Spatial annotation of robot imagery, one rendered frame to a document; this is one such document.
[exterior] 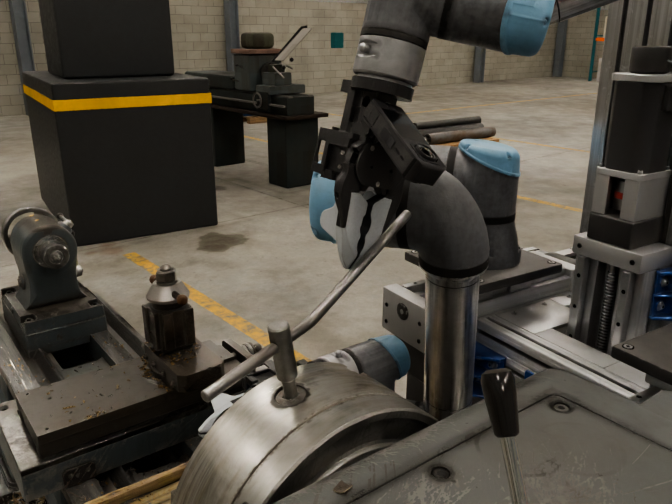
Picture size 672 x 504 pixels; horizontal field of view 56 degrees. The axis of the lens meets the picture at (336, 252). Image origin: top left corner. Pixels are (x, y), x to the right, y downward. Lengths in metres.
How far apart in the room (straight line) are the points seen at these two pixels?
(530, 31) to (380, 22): 0.15
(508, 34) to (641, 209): 0.52
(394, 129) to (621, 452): 0.36
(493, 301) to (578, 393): 0.62
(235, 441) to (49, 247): 1.08
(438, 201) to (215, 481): 0.42
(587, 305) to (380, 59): 0.70
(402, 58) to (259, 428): 0.41
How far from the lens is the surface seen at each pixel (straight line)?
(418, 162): 0.64
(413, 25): 0.71
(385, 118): 0.68
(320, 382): 0.70
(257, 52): 7.24
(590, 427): 0.64
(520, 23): 0.72
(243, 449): 0.66
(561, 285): 1.43
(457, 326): 0.91
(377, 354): 1.02
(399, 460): 0.56
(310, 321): 0.66
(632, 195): 1.14
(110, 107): 5.25
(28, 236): 1.71
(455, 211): 0.82
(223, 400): 0.93
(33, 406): 1.27
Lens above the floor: 1.59
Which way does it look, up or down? 19 degrees down
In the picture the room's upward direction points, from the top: straight up
